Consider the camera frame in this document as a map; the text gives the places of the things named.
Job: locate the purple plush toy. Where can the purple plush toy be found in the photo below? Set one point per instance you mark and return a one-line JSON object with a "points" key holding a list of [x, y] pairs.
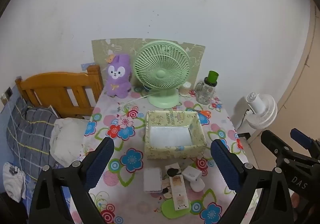
{"points": [[117, 84]]}

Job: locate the blue wall sticker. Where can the blue wall sticker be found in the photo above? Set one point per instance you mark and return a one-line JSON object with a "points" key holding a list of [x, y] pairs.
{"points": [[86, 66]]}

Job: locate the orange scissors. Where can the orange scissors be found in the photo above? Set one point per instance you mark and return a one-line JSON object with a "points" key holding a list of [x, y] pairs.
{"points": [[205, 113]]}

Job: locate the glass mug jar green lid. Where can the glass mug jar green lid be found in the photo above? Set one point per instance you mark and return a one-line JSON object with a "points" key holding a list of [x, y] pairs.
{"points": [[206, 91]]}

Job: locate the green oval lid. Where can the green oval lid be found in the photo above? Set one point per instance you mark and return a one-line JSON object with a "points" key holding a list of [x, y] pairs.
{"points": [[167, 210]]}

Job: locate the printed yellow-green storage box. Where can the printed yellow-green storage box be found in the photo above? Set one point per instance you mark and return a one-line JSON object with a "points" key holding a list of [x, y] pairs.
{"points": [[172, 150]]}

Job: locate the black key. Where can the black key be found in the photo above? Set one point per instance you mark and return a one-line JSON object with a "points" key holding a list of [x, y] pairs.
{"points": [[172, 171]]}

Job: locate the white clip fan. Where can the white clip fan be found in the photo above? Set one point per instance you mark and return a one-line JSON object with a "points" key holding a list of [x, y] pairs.
{"points": [[262, 114]]}

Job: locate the white plastic case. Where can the white plastic case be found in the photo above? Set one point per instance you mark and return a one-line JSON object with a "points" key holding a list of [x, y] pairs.
{"points": [[152, 180]]}

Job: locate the white crumpled cloth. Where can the white crumpled cloth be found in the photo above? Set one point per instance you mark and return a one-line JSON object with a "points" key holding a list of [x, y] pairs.
{"points": [[13, 181]]}

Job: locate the long white carton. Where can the long white carton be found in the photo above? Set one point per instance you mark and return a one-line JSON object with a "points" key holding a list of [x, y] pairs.
{"points": [[178, 196]]}

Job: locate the grey plaid blanket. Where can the grey plaid blanket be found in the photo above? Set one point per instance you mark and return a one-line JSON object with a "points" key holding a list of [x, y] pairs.
{"points": [[27, 134]]}

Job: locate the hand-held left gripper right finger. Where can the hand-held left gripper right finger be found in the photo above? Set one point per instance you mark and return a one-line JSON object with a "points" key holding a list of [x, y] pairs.
{"points": [[225, 164]]}

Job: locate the green desk fan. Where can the green desk fan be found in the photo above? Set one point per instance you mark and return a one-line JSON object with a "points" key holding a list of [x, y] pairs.
{"points": [[161, 74]]}

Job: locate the wooden bed headboard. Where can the wooden bed headboard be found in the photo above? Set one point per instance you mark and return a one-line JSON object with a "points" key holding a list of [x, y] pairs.
{"points": [[50, 81]]}

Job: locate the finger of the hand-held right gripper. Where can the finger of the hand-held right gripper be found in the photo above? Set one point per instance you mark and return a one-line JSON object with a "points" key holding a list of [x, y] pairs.
{"points": [[275, 145], [301, 137]]}

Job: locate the beige wooden door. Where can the beige wooden door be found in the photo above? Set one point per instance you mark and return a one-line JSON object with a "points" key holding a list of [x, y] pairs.
{"points": [[305, 89]]}

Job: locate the white charger block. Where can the white charger block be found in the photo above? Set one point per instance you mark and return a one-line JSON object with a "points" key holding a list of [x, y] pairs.
{"points": [[191, 172]]}

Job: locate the cotton swab container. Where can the cotton swab container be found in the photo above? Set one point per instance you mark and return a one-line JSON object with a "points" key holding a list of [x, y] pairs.
{"points": [[185, 89]]}

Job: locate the white pillow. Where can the white pillow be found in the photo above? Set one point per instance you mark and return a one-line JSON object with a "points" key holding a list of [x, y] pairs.
{"points": [[67, 139]]}

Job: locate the white round gadget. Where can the white round gadget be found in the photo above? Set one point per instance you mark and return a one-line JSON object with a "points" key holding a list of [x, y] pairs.
{"points": [[197, 185]]}

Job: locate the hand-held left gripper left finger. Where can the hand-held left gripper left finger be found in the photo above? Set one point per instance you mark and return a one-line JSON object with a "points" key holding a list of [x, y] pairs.
{"points": [[98, 164]]}

